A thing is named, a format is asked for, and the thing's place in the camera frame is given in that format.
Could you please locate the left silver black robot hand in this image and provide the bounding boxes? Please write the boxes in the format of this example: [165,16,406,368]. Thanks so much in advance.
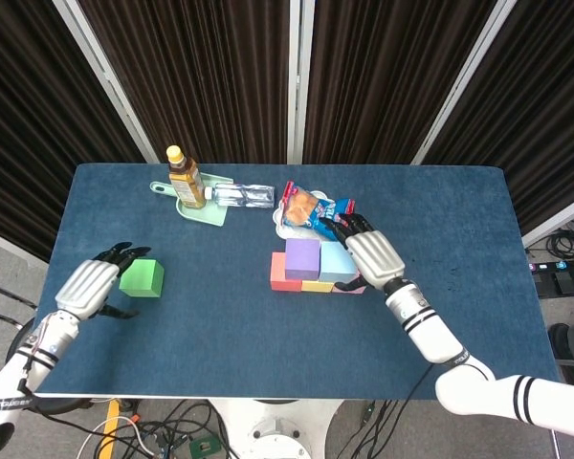
[55,242,153,320]

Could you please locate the silver partition post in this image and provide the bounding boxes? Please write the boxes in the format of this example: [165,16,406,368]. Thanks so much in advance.
[52,0,160,164]
[410,0,518,166]
[286,0,316,165]

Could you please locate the mint green plastic scoop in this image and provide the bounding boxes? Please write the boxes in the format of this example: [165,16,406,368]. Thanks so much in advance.
[148,175,234,227]

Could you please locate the yellow foam cube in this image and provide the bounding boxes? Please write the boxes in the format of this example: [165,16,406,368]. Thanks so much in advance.
[300,279,336,294]

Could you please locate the dark brown pleated curtain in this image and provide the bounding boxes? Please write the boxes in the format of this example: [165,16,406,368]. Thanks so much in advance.
[78,0,292,164]
[303,0,498,165]
[425,0,574,235]
[0,0,147,262]

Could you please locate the green foam cube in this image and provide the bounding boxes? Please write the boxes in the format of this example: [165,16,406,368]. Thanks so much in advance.
[118,258,166,299]

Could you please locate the clear plastic water bottle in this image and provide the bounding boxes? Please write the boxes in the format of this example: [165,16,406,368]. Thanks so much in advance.
[203,182,276,209]

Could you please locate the red foam cube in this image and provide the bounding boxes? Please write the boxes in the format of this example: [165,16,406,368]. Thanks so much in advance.
[270,251,303,293]

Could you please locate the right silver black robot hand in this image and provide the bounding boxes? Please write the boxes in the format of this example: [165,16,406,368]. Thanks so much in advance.
[325,212,408,293]

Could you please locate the light blue foam cube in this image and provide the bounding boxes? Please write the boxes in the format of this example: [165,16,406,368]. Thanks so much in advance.
[318,241,360,283]

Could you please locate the blue table cloth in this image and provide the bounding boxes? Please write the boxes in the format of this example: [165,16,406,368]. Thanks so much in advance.
[31,163,564,401]

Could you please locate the purple foam cube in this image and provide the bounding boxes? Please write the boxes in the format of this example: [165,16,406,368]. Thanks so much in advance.
[284,237,322,281]

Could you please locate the black floor cable tangle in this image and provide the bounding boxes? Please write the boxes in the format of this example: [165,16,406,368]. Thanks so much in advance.
[52,399,243,459]

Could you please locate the silver partition rail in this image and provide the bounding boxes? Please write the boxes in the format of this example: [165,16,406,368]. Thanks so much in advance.
[520,190,574,248]
[0,224,49,269]

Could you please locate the black coiled cable bundle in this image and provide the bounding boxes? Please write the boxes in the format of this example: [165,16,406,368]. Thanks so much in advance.
[544,217,574,262]

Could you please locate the white scalloped plate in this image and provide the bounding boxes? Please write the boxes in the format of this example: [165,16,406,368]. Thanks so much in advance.
[272,190,336,240]

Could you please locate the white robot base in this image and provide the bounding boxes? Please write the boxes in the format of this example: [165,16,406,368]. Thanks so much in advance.
[210,397,345,459]

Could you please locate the green circuit board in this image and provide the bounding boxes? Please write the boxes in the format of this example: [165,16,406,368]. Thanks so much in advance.
[189,435,220,458]

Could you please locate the black floor cable strands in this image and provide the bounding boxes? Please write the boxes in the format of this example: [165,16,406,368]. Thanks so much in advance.
[346,399,403,459]

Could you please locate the blue red snack bag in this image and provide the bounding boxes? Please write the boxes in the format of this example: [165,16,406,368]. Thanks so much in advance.
[279,180,356,240]

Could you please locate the yellow capped tea bottle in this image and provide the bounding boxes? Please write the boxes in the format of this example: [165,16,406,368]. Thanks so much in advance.
[166,144,208,210]

